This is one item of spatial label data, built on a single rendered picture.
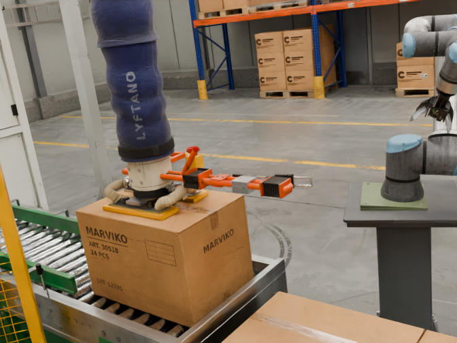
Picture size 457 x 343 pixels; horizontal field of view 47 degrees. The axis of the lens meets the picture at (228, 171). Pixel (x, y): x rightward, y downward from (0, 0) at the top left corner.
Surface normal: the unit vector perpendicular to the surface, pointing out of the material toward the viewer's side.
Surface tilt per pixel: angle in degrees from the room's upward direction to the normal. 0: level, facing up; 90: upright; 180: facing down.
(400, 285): 90
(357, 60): 90
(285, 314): 0
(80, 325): 90
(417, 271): 90
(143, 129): 74
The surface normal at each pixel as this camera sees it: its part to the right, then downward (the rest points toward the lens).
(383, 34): -0.59, 0.30
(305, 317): -0.12, -0.95
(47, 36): 0.80, 0.07
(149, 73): 0.62, -0.10
